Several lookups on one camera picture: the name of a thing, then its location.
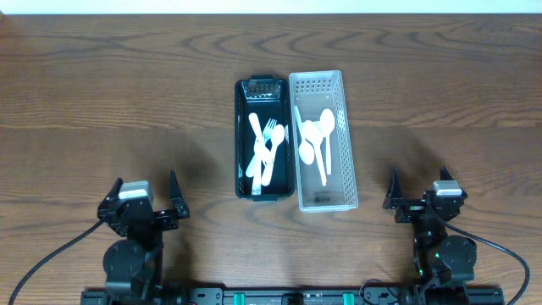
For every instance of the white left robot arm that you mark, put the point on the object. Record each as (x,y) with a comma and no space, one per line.
(134,265)

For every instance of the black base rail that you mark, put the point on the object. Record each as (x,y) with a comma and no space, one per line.
(371,294)

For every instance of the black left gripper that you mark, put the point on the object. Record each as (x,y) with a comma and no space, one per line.
(158,213)

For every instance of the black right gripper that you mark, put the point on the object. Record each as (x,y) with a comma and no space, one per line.
(414,204)

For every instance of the clear perforated plastic basket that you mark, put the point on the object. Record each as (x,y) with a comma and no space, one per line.
(312,92)

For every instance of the mint green plastic utensil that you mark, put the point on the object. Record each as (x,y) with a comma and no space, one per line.
(267,132)

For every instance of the white plastic fork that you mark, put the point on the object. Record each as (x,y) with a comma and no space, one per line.
(257,167)
(255,124)

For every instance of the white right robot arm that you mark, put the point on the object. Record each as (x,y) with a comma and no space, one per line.
(445,263)

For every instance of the dark green plastic tray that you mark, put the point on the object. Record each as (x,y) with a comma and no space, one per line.
(269,98)

